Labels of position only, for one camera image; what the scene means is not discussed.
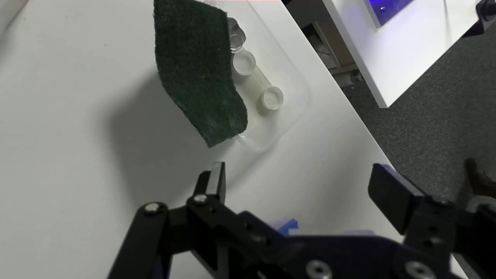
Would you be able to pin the black scouring pad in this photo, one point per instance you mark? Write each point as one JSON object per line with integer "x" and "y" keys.
{"x": 199, "y": 72}

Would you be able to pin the grey box with blue light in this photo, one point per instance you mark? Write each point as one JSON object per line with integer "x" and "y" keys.
{"x": 388, "y": 10}

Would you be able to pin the white robot table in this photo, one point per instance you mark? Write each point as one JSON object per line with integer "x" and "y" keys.
{"x": 404, "y": 57}

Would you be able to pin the clear plastic cap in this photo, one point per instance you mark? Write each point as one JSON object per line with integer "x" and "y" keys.
{"x": 236, "y": 33}

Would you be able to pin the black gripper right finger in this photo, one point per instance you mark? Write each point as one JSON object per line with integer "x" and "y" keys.
{"x": 413, "y": 212}

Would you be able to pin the clear container with bottle caps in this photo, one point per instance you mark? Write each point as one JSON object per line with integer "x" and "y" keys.
{"x": 289, "y": 78}

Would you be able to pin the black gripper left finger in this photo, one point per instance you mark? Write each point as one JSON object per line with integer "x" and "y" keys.
{"x": 207, "y": 218}

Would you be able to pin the white bottle cap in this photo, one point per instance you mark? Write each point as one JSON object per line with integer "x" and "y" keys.
{"x": 272, "y": 99}
{"x": 244, "y": 63}

